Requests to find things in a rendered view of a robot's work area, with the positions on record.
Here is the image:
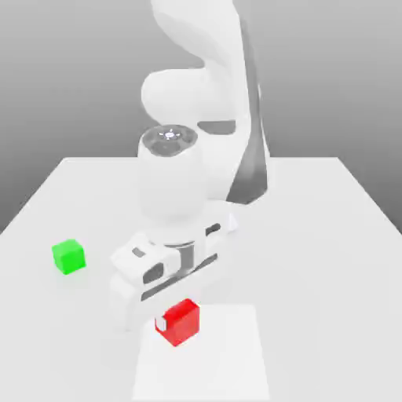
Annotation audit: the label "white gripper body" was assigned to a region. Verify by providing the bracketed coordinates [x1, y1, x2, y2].
[108, 250, 223, 333]

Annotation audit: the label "small red cube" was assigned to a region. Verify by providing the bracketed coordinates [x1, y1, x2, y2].
[154, 298, 201, 348]

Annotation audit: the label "small green cube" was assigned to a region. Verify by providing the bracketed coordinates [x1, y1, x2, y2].
[51, 238, 87, 276]

